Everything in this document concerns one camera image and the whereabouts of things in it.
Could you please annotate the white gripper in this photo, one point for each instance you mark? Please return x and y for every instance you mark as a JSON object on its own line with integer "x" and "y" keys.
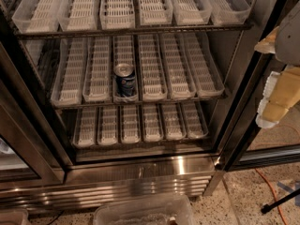
{"x": 289, "y": 44}

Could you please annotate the blue pepsi can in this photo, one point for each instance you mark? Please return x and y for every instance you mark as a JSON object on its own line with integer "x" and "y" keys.
{"x": 125, "y": 79}

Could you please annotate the clear shelf tray middle rightmost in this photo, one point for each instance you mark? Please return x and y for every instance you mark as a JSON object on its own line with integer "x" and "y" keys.
{"x": 202, "y": 65}

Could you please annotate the clear shelf tray top rightmost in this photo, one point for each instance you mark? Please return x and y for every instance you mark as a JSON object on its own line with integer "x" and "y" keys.
{"x": 226, "y": 12}

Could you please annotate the fridge glass door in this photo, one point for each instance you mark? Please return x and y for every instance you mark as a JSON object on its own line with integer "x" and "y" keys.
{"x": 268, "y": 135}

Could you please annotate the clear shelf tray bottom rightmost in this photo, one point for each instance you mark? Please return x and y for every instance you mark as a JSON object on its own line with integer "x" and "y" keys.
{"x": 195, "y": 123}

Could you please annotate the stainless steel fridge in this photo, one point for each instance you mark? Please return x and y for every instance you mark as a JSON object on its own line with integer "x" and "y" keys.
{"x": 110, "y": 100}

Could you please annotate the clear shelf tray bottom leftmost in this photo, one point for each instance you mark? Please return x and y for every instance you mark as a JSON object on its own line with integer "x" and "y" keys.
{"x": 85, "y": 128}

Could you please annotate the clear shelf tray middle leftmost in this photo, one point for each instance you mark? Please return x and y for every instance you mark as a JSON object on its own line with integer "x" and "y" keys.
{"x": 68, "y": 84}

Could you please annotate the clear shelf tray top leftmost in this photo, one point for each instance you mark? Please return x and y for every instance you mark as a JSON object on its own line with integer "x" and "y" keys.
{"x": 37, "y": 16}

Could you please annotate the black stand leg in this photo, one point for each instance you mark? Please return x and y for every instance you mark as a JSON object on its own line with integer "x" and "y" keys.
{"x": 268, "y": 207}

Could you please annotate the clear plastic bin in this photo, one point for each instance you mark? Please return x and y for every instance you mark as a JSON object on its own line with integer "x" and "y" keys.
{"x": 152, "y": 210}

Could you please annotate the small clear container corner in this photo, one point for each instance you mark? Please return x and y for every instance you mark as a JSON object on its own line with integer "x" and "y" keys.
{"x": 14, "y": 217}

